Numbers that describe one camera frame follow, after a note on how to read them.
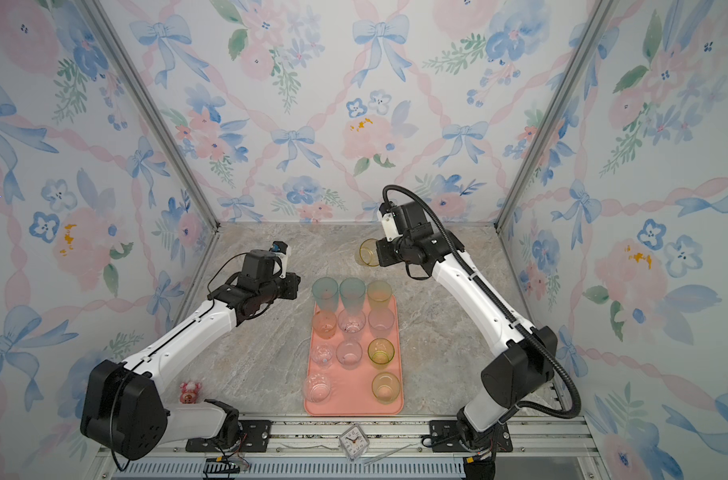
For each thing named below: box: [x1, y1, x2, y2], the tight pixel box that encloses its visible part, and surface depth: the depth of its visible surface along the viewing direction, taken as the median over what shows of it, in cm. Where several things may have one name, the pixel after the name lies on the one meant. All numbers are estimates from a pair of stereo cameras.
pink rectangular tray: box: [304, 296, 404, 417], surface depth 84 cm
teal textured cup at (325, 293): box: [311, 276, 339, 312], surface depth 95 cm
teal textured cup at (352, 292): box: [339, 277, 366, 313], surface depth 92 cm
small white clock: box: [339, 424, 370, 461], surface depth 73 cm
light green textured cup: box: [372, 372, 401, 405], surface depth 82 cm
